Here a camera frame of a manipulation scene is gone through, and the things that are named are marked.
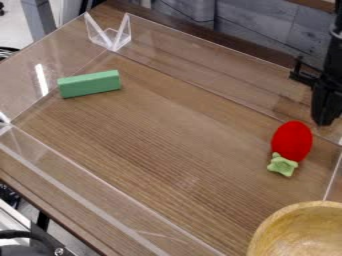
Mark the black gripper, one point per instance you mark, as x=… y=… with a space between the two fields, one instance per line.
x=326 y=100

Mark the red plush strawberry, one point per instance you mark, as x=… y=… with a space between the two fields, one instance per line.
x=291 y=143

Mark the wooden bowl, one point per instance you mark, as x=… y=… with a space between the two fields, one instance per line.
x=303 y=229

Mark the green rectangular block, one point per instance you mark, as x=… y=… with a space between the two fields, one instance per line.
x=88 y=83

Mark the black table leg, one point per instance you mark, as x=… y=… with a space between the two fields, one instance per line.
x=42 y=221

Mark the clear acrylic tray enclosure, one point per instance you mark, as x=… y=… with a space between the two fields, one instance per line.
x=153 y=170

